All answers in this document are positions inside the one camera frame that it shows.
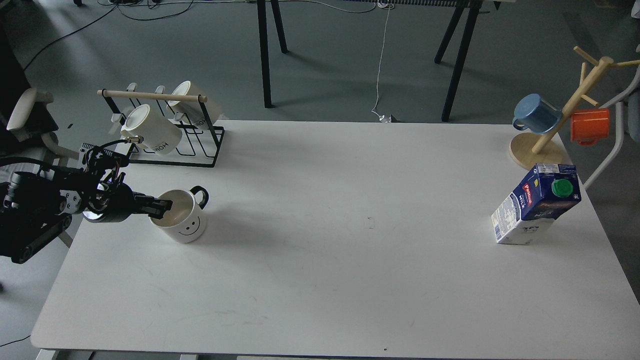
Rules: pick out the black wire mug rack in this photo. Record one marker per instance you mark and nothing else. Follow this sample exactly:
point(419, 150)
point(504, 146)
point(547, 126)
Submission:
point(197, 148)

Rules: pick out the blue mug on tree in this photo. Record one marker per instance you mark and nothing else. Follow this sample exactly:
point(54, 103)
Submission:
point(535, 114)

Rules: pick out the orange mug on tree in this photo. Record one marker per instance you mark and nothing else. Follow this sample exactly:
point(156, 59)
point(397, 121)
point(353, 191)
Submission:
point(588, 126)

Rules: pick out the white smiley face mug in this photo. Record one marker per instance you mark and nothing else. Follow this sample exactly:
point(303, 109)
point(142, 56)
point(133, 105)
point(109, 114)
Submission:
point(185, 221)

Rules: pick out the cream mug on rack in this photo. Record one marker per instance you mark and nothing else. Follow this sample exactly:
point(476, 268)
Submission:
point(192, 109)
point(158, 133)

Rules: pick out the grey office chair left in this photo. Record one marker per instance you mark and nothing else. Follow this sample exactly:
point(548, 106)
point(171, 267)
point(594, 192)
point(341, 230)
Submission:
point(22, 126)

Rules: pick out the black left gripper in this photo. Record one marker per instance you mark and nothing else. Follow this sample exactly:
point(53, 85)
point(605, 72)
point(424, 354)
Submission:
point(115, 202)

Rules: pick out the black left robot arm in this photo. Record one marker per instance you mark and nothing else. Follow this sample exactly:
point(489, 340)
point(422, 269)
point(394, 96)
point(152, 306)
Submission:
point(37, 207)

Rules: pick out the black table legs left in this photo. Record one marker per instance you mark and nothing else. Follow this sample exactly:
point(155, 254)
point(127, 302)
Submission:
point(264, 45)

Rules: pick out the cream mug front on rack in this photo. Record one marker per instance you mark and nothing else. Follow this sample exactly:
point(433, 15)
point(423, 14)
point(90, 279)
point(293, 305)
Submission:
point(158, 133)

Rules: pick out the wooden mug tree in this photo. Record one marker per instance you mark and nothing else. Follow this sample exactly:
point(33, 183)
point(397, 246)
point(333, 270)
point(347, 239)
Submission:
point(527, 148)

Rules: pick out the blue white milk carton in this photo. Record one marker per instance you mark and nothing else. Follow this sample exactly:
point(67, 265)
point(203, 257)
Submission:
point(546, 192)

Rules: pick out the cream mug rear on rack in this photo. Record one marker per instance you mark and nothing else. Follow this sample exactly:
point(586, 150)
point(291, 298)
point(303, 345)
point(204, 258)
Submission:
point(192, 109)

